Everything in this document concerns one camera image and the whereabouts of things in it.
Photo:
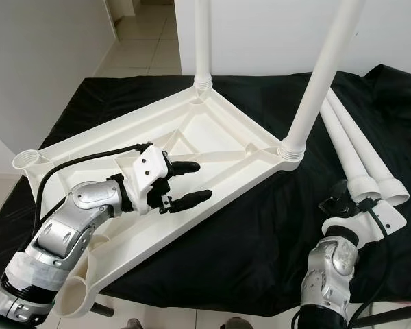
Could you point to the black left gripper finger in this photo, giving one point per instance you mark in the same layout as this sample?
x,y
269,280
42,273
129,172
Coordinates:
x,y
192,199
186,168

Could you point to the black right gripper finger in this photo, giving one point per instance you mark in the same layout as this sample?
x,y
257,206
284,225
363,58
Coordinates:
x,y
340,190

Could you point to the white plastic table leg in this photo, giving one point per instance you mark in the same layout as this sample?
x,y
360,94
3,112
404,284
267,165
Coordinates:
x,y
346,151
368,151
322,68
202,41

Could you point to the white plastic table top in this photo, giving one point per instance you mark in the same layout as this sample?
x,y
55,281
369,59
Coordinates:
x,y
219,133

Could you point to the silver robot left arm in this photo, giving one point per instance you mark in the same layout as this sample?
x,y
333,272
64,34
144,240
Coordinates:
x,y
75,226

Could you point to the black table cloth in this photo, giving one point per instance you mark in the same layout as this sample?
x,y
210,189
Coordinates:
x,y
233,253

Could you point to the pink stool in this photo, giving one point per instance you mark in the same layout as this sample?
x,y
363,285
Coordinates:
x,y
407,301

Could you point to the black metal table leg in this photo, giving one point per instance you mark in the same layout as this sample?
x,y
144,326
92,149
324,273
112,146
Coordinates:
x,y
104,308
397,312

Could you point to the robot right leg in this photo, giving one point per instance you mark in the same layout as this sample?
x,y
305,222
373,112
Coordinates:
x,y
236,324

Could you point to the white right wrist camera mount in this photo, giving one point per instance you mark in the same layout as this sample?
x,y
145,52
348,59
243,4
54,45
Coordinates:
x,y
363,219

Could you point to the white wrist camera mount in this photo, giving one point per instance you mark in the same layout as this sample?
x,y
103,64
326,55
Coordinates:
x,y
363,219
152,164

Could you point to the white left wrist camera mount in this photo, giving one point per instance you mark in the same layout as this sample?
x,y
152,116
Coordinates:
x,y
152,164

